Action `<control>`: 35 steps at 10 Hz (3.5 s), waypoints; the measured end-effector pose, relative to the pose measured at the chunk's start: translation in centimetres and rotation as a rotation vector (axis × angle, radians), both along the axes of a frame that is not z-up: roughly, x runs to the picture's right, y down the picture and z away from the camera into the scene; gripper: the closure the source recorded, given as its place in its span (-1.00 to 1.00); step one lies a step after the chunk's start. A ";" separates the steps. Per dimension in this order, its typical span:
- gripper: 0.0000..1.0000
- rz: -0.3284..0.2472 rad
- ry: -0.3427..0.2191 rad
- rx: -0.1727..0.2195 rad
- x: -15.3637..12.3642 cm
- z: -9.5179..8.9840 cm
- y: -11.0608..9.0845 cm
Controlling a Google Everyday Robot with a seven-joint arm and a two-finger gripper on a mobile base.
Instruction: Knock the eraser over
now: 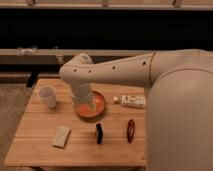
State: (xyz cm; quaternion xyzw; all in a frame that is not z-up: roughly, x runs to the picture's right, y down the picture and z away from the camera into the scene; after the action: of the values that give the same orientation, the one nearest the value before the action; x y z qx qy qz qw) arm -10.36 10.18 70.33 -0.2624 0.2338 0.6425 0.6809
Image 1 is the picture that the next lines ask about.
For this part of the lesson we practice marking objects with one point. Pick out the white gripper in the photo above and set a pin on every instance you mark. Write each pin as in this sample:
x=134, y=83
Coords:
x=82, y=94

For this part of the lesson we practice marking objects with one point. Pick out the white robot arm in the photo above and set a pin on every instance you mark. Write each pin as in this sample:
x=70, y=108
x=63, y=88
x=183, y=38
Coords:
x=179, y=109

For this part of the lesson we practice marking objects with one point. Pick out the black upright eraser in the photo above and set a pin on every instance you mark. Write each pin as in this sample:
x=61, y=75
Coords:
x=99, y=133

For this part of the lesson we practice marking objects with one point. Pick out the orange round plate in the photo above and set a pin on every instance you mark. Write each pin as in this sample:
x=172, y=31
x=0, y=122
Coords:
x=85, y=111

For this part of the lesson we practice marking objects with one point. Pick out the white rectangular sponge block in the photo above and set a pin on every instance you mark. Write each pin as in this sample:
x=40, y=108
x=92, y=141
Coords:
x=61, y=136

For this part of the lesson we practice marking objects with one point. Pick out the red brown hair clip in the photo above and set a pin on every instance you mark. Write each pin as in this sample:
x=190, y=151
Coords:
x=130, y=130

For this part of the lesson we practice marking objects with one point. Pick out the white plastic cup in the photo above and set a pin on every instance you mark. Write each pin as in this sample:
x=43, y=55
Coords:
x=47, y=95

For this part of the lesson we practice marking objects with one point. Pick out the white squeeze tube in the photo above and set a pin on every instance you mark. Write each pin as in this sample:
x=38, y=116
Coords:
x=130, y=101

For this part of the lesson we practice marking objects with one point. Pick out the wooden table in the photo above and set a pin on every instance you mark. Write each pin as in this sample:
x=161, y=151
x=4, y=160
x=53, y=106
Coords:
x=32, y=143

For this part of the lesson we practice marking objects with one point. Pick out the grey bench shelf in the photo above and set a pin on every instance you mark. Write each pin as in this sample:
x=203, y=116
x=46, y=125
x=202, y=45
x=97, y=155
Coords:
x=53, y=56

